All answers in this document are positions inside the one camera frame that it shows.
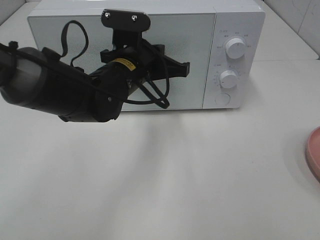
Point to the white microwave oven body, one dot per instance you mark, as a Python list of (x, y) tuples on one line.
[(242, 18)]

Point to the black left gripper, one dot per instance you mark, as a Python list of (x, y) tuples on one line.
[(141, 58)]

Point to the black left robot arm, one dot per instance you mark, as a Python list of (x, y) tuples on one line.
[(39, 80)]

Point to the round white door button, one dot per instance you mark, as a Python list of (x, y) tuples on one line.
[(222, 99)]

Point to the white microwave door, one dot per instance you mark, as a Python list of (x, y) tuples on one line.
[(186, 37)]

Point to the white control knob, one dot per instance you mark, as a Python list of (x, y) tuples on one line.
[(235, 47), (228, 79)]

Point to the pink round plate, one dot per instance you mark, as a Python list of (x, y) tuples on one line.
[(312, 153)]

